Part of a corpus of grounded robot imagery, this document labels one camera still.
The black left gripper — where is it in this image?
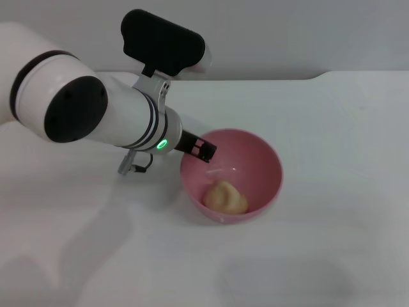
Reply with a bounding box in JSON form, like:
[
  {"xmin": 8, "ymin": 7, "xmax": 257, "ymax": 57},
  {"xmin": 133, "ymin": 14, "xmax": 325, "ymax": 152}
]
[{"xmin": 174, "ymin": 129, "xmax": 218, "ymax": 164}]

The pink plastic bowl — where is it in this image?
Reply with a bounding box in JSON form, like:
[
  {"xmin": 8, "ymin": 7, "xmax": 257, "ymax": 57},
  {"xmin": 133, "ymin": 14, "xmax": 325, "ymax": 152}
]
[{"xmin": 180, "ymin": 128, "xmax": 284, "ymax": 224}]

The round tan egg yolk pastry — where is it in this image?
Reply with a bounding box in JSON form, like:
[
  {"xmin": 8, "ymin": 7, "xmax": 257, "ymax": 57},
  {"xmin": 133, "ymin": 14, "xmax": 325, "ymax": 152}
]
[{"xmin": 203, "ymin": 179, "xmax": 250, "ymax": 214}]

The left arm cable with plug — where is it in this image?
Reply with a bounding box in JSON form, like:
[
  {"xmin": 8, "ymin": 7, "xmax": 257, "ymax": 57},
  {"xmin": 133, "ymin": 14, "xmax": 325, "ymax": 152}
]
[{"xmin": 116, "ymin": 150, "xmax": 155, "ymax": 176}]

